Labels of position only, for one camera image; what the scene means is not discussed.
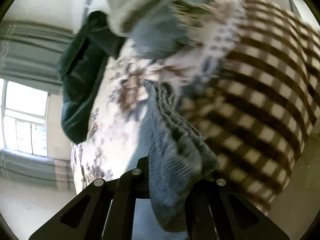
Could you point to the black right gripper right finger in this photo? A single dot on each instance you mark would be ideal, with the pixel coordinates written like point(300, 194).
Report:
point(214, 211)

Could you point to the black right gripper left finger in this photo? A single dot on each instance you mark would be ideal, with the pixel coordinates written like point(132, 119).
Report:
point(103, 210)

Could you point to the blue denim jeans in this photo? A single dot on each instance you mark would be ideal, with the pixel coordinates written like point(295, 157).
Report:
point(172, 144)

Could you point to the bright barred window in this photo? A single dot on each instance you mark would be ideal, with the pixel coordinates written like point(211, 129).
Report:
point(23, 118)

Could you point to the floral and checkered bed blanket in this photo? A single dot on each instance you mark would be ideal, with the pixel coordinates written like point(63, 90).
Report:
point(251, 88)

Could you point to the dark green cloth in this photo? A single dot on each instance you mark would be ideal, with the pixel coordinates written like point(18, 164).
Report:
point(81, 71)

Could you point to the grey striped curtain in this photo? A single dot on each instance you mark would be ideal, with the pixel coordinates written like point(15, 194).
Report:
point(30, 54)

